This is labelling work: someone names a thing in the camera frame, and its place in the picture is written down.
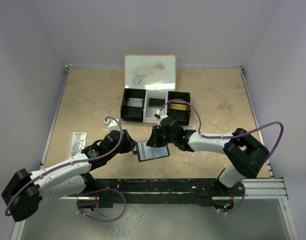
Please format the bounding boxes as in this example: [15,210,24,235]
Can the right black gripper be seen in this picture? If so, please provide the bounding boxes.
[147,125,176,148]

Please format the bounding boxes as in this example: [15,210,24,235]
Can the black leather card holder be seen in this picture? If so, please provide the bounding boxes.
[136,141,170,162]

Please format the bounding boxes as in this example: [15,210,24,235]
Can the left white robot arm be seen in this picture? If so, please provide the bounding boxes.
[2,129,136,222]

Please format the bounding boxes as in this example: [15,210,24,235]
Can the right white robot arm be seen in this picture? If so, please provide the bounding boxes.
[146,116,269,196]

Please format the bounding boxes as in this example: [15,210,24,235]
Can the silver card in tray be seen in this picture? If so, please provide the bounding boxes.
[127,97,143,108]

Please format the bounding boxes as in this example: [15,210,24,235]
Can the gold card in tray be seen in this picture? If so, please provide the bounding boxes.
[169,101,189,111]

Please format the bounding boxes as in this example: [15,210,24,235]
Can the black and white compartment tray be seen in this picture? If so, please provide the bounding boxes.
[120,88,190,126]

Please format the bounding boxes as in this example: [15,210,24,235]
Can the clear plastic packet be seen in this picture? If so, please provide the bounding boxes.
[68,132,87,159]

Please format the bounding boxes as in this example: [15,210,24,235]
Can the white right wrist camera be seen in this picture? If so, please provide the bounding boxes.
[154,110,168,124]

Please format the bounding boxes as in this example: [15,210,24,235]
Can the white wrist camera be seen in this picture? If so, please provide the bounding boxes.
[105,118,123,132]
[154,110,168,124]

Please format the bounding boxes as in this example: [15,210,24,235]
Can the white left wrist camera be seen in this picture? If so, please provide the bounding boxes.
[105,118,123,132]

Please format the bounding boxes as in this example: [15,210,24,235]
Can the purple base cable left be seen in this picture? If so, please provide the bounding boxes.
[76,187,126,222]

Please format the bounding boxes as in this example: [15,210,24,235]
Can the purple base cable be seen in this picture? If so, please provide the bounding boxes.
[76,187,126,222]
[216,184,246,216]

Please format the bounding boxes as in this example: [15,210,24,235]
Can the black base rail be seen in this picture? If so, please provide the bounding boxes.
[66,177,245,208]

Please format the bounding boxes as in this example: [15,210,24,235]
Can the white board with wooden frame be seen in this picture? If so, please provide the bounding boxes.
[124,54,177,91]

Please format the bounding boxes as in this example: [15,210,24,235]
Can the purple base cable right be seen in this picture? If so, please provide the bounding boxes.
[216,184,246,216]

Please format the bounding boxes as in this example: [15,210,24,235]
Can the aluminium table frame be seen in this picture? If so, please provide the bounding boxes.
[11,64,298,240]

